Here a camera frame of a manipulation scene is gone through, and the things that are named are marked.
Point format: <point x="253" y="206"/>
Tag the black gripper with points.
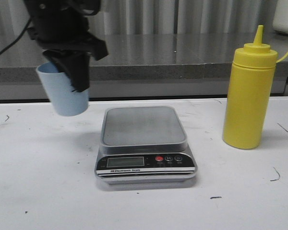
<point x="62" y="28"/>

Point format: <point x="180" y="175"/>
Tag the light blue plastic cup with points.
<point x="63" y="96"/>

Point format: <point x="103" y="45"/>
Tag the yellow squeeze bottle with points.
<point x="252" y="73"/>

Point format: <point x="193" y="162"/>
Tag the silver electronic kitchen scale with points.
<point x="144" y="148"/>

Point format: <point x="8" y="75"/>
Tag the grey stone counter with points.
<point x="138" y="66"/>

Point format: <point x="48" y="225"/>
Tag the white container in background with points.
<point x="280" y="20"/>

